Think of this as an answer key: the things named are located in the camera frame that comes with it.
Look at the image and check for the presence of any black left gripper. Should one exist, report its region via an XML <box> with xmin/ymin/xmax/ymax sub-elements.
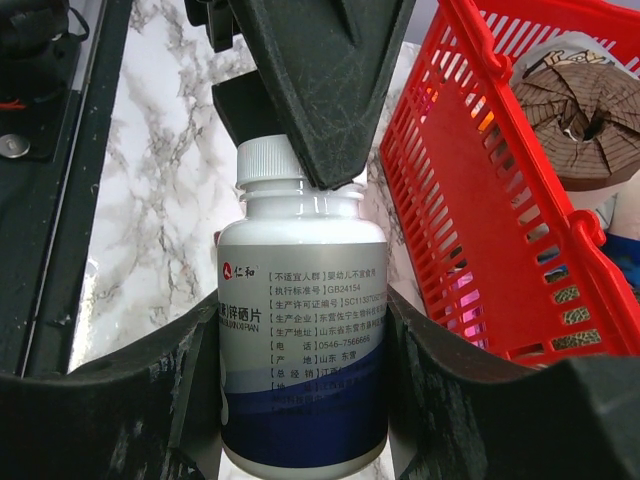
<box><xmin>184</xmin><ymin>0</ymin><xmax>414</xmax><ymax>189</ymax></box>

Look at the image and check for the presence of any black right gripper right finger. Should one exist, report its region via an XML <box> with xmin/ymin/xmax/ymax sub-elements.
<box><xmin>386</xmin><ymin>291</ymin><xmax>639</xmax><ymax>479</ymax></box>

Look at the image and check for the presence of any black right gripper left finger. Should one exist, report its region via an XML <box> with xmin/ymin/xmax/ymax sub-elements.
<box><xmin>1</xmin><ymin>293</ymin><xmax>221</xmax><ymax>479</ymax></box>

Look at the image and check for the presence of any white bottle cap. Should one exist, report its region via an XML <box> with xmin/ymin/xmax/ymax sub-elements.
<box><xmin>236</xmin><ymin>135</ymin><xmax>330</xmax><ymax>195</ymax></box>

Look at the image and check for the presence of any white pill bottle blue label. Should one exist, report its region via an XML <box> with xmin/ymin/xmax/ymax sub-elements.
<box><xmin>213</xmin><ymin>134</ymin><xmax>389</xmax><ymax>477</ymax></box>

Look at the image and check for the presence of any red plastic shopping basket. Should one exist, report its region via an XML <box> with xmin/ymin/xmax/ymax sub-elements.
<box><xmin>380</xmin><ymin>1</ymin><xmax>639</xmax><ymax>366</ymax></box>

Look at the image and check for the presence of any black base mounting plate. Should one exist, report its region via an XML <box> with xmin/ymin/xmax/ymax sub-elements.
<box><xmin>1</xmin><ymin>1</ymin><xmax>132</xmax><ymax>377</ymax></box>

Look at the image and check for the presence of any white toilet paper roll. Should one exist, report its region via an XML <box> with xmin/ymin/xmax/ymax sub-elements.
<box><xmin>603</xmin><ymin>182</ymin><xmax>639</xmax><ymax>289</ymax></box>

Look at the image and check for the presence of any grey cartoon snack bag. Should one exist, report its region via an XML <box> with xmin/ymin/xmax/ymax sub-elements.
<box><xmin>510</xmin><ymin>31</ymin><xmax>632</xmax><ymax>85</ymax></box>

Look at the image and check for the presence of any brown pleated paper package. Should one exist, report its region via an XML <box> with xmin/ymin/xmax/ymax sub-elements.
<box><xmin>513</xmin><ymin>63</ymin><xmax>639</xmax><ymax>191</ymax></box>

